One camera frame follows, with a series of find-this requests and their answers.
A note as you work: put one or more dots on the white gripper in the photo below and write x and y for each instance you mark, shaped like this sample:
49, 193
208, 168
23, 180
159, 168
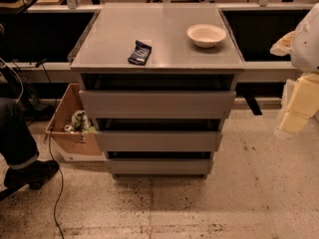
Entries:
306, 45

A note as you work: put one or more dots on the grey drawer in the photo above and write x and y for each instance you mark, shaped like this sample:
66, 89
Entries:
159, 166
158, 140
157, 105

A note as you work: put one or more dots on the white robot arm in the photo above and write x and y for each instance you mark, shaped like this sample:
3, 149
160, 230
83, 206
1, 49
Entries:
304, 54

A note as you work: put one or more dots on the grey drawer cabinet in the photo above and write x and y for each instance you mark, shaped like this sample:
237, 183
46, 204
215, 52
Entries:
197, 74

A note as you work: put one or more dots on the grey bottom drawer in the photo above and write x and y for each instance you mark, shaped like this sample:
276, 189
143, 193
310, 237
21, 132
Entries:
159, 166

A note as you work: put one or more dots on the grey top drawer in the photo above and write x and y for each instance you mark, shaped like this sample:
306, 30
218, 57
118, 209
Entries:
157, 105

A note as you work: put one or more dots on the white paper bowl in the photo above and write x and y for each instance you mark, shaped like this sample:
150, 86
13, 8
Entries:
205, 35

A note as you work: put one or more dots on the dark blue snack packet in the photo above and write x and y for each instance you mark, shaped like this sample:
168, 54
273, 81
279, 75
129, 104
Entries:
140, 54

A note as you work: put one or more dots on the brown cardboard box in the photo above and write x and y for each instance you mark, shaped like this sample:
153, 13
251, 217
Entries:
73, 146

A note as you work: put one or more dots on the green white crumpled trash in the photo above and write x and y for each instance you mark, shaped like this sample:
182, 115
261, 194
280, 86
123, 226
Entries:
79, 123

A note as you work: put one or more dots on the black shoe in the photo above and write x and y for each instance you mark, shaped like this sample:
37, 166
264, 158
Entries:
34, 174

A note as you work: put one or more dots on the person leg dark trousers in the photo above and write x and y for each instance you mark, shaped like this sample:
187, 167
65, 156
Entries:
17, 144

